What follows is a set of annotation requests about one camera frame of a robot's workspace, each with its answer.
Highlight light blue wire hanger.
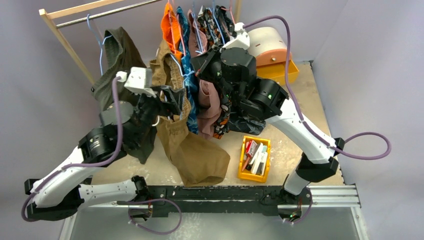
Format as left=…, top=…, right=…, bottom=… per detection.
left=171, top=54, right=200, bottom=122

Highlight tan brown shorts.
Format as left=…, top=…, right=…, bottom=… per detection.
left=149, top=40, right=230, bottom=187

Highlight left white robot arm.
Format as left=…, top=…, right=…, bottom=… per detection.
left=21, top=85, right=185, bottom=222

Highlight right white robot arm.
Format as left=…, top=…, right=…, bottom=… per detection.
left=190, top=47, right=345, bottom=204

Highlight blue patterned shorts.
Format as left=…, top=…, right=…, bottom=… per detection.
left=176, top=6, right=199, bottom=134

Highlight pink shorts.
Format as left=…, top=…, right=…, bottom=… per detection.
left=187, top=9, right=222, bottom=140

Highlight orange black patterned shorts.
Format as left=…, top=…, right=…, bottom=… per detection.
left=197, top=5, right=234, bottom=139

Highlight dark grey patterned shorts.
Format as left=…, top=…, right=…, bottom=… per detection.
left=220, top=6, right=266, bottom=135

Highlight olive green shorts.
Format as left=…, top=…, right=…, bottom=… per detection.
left=92, top=26, right=157, bottom=165

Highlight cream orange drawer box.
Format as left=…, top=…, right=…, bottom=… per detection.
left=247, top=27, right=299, bottom=86

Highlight yellow bin with items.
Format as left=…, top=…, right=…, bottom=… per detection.
left=237, top=136, right=271, bottom=183

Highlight wooden clothes rack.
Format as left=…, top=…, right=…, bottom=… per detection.
left=38, top=0, right=243, bottom=86

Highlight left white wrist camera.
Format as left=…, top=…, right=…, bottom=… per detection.
left=115, top=66, right=156, bottom=98

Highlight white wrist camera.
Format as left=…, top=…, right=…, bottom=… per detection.
left=115, top=66, right=156, bottom=98
left=222, top=22, right=250, bottom=50

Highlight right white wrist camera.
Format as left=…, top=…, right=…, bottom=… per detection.
left=222, top=22, right=250, bottom=50

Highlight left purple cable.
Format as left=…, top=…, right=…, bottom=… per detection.
left=21, top=76, right=124, bottom=223

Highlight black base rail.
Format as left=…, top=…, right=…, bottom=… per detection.
left=115, top=184, right=361, bottom=220

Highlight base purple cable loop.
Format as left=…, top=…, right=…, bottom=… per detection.
left=127, top=198, right=183, bottom=236

